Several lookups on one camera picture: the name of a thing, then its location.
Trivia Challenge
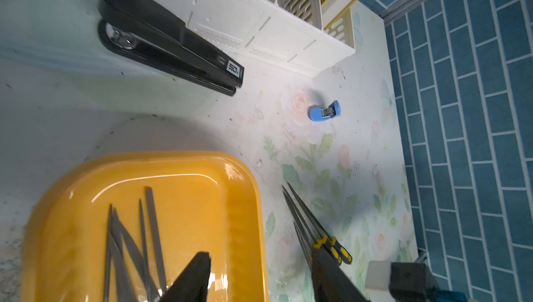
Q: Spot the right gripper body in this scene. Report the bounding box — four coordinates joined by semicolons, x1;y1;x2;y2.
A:
365;260;392;292

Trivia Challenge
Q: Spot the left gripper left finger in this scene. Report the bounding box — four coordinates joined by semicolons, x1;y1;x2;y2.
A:
160;251;211;302

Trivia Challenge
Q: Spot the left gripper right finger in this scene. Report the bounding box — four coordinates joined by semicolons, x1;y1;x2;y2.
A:
311;249;367;302

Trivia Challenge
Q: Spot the needle file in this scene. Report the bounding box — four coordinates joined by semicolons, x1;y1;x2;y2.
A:
145;188;167;294
286;182;353;265
293;221;312;269
281;184;343;266
112;208;160;301
139;200;154;302
108;231;136;302
103;205;112;302

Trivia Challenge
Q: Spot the needle file on mat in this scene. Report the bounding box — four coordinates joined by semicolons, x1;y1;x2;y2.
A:
293;221;312;269
281;184;343;266
108;231;136;302
286;182;353;265

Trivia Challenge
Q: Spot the yellow plastic storage tray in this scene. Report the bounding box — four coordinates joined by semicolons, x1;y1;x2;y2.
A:
20;151;268;301

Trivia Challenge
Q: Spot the white desktop file organizer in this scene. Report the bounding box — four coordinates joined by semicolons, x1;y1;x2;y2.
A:
91;0;392;78

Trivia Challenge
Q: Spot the small blue stapler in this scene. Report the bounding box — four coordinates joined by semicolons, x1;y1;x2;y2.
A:
308;101;341;122

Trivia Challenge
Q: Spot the black stapler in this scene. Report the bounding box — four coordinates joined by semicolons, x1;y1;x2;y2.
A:
98;0;244;96

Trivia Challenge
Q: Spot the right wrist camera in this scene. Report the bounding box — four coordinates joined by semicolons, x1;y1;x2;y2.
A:
389;263;468;302

